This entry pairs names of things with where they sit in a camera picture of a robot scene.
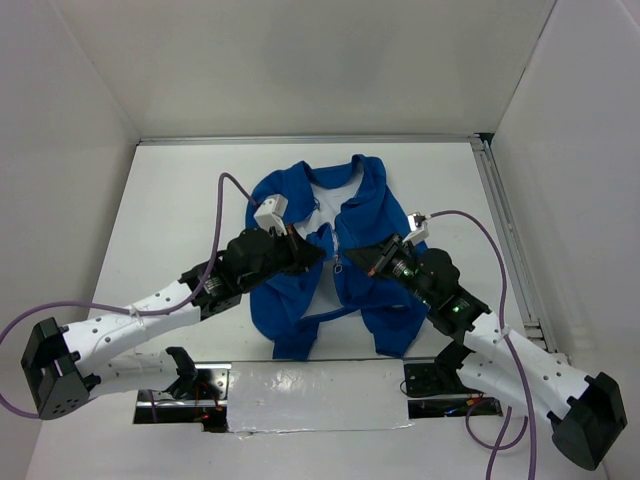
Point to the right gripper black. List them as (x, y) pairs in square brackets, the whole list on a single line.
[(366, 256)]

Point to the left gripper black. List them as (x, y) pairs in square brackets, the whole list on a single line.
[(303, 254)]

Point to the blue zip jacket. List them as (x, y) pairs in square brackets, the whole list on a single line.
[(335, 208)]

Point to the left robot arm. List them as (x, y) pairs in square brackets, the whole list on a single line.
[(68, 366)]

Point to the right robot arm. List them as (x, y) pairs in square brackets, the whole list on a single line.
[(585, 413)]

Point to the silver tape patch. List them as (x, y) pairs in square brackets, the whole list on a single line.
[(324, 396)]

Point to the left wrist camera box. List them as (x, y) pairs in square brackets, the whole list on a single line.
[(269, 215)]

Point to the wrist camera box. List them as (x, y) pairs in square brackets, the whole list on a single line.
[(418, 224), (269, 215)]

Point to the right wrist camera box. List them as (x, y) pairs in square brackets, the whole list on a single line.
[(418, 224)]

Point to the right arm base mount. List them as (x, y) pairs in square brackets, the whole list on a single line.
[(434, 390)]

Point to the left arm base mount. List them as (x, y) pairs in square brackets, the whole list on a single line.
[(199, 395)]

